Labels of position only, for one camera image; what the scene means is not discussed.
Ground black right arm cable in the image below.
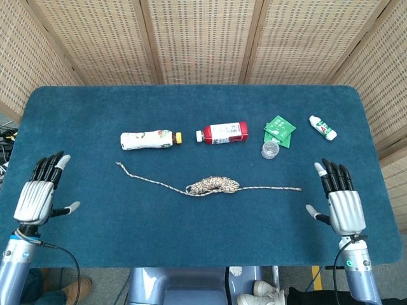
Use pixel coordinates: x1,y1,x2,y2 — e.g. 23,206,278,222
333,234,369,305

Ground red juice bottle white cap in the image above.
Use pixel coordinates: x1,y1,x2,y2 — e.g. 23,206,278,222
195,121,249,146

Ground small clear plastic jar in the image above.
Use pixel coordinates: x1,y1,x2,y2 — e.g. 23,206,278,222
261,140,281,159

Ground blue jeans leg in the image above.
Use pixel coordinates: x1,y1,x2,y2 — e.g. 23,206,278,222
18,268,69,305

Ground white sneaker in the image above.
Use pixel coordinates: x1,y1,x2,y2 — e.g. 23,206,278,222
237,292,287,305
253,280,286,297

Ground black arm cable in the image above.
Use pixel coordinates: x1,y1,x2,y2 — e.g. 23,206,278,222
333,234,369,305
14,231,81,305

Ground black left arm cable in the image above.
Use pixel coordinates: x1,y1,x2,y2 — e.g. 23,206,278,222
14,231,81,305

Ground beige braided rope bundle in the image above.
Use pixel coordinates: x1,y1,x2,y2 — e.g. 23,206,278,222
116,161,302,198

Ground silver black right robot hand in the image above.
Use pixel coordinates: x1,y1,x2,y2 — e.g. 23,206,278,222
305,158,367,236

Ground small white bottle green label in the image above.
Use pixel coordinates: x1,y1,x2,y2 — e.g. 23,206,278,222
308,114,338,141

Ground green sachet packet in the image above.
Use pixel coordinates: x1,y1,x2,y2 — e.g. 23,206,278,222
263,130,292,149
263,114,297,143

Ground brown leather shoe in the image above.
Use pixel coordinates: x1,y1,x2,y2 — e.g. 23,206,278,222
41,277,93,305

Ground blue carpet table cover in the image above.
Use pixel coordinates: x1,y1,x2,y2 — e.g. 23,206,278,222
0,84,403,269

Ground tangled floor cables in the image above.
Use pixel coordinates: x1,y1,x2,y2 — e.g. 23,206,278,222
0,123,20,184

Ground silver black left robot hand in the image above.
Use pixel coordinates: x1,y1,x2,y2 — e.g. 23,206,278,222
13,151,81,226

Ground woven wicker screen panel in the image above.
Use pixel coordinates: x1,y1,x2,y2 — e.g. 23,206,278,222
139,0,265,85
0,0,84,118
27,0,163,86
330,0,407,223
243,0,395,85

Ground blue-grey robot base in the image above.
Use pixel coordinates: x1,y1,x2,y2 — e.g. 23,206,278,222
125,266,281,305

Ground white bottle yellow cap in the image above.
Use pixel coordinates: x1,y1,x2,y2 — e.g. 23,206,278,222
120,129,183,151

